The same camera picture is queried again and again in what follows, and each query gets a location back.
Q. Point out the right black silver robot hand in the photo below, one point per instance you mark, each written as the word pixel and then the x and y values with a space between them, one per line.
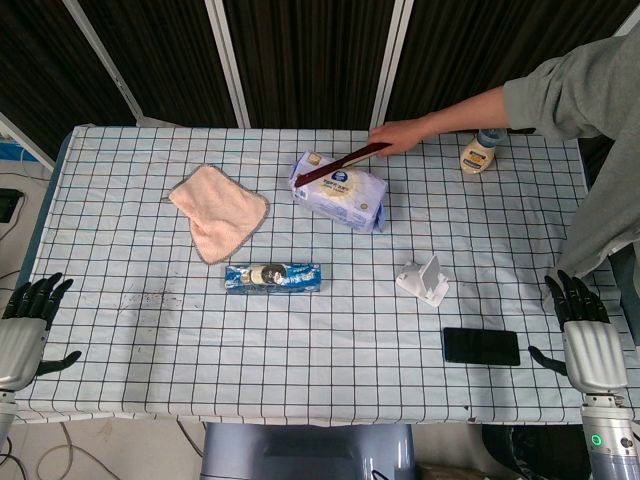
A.
pixel 595 355

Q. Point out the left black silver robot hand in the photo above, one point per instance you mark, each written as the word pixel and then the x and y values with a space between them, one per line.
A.
pixel 17 350

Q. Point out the person's bare hand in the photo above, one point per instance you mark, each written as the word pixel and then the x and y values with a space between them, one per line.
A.
pixel 402 135

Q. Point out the dark red comb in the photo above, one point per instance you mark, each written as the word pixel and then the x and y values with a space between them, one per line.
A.
pixel 340 165

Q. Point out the black smartphone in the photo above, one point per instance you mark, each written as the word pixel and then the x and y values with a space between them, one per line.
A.
pixel 481 346

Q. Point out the blue cookie box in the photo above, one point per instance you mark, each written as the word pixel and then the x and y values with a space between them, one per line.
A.
pixel 274 278

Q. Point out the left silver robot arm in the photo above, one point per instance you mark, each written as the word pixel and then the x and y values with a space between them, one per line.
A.
pixel 6 412

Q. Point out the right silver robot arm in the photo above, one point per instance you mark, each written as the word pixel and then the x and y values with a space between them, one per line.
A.
pixel 607 442

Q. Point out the person's bare forearm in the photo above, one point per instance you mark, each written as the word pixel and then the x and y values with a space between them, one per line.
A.
pixel 470 112

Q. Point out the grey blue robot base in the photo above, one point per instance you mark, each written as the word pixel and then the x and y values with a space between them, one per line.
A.
pixel 305 452

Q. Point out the white phone stand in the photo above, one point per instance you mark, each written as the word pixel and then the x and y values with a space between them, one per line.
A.
pixel 420 282

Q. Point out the beige sauce bottle clear cap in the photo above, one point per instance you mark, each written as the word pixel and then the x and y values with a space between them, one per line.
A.
pixel 477 156

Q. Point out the light purple tissue pack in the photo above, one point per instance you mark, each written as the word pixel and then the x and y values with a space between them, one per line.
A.
pixel 345 197

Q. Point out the black bag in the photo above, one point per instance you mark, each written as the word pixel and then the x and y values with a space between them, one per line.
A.
pixel 535 452

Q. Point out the black box device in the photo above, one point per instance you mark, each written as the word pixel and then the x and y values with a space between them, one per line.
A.
pixel 7 205

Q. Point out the person's grey sweater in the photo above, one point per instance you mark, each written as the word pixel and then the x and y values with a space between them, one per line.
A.
pixel 595 125

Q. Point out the pink cloth with grey trim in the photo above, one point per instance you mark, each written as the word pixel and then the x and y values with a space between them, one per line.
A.
pixel 220 215

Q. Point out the white blue checkered tablecloth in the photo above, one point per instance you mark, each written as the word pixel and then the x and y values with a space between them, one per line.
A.
pixel 300 340

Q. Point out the white partition post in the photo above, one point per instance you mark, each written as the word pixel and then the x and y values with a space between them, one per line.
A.
pixel 632 17
pixel 395 60
pixel 227 60
pixel 100 60

